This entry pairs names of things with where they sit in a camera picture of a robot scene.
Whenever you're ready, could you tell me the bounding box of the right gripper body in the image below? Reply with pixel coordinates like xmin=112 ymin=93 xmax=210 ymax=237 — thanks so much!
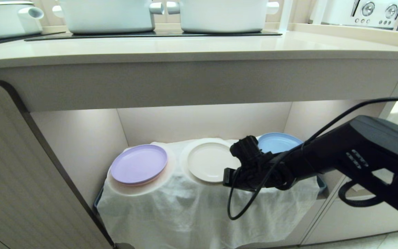
xmin=223 ymin=162 xmax=255 ymax=190

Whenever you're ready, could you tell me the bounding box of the white plate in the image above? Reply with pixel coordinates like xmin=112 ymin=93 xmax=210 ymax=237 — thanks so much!
xmin=187 ymin=142 xmax=241 ymax=183

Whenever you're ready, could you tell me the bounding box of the blue plate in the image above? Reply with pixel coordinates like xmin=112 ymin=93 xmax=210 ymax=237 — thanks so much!
xmin=257 ymin=132 xmax=303 ymax=155

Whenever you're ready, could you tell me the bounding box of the purple plate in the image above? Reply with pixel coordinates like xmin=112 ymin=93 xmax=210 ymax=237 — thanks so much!
xmin=111 ymin=144 xmax=168 ymax=185

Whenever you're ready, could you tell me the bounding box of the white cloth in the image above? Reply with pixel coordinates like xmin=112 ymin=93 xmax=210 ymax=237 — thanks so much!
xmin=97 ymin=138 xmax=321 ymax=249

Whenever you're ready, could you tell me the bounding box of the black cooktop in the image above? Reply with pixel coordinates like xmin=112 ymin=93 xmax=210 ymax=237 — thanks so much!
xmin=0 ymin=31 xmax=67 ymax=46
xmin=24 ymin=30 xmax=283 ymax=42

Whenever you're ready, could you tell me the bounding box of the white toaster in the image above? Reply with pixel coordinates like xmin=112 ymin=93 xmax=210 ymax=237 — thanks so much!
xmin=309 ymin=0 xmax=398 ymax=29

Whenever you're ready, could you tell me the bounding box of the beige ribbed cabinet door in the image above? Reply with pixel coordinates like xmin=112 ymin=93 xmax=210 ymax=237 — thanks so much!
xmin=0 ymin=80 xmax=116 ymax=249

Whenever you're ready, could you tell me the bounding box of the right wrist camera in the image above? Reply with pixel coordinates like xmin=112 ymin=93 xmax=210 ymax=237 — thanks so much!
xmin=230 ymin=136 xmax=261 ymax=162

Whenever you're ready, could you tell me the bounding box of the black cable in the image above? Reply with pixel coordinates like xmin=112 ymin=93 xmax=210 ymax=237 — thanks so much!
xmin=227 ymin=98 xmax=398 ymax=221
xmin=338 ymin=179 xmax=387 ymax=208

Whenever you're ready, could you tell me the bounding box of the white pot with spout handle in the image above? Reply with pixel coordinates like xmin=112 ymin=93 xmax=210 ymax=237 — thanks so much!
xmin=0 ymin=1 xmax=44 ymax=42

